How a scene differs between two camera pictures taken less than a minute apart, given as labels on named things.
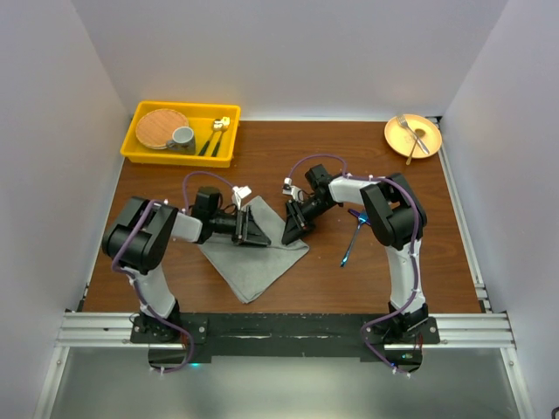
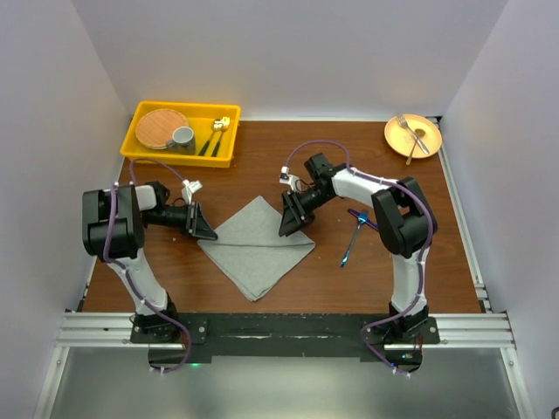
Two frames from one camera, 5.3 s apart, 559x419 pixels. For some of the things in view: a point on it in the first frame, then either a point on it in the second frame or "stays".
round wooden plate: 156,127 stays
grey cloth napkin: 252,271 stays
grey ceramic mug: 182,141 stays
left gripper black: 245,229 → 195,223
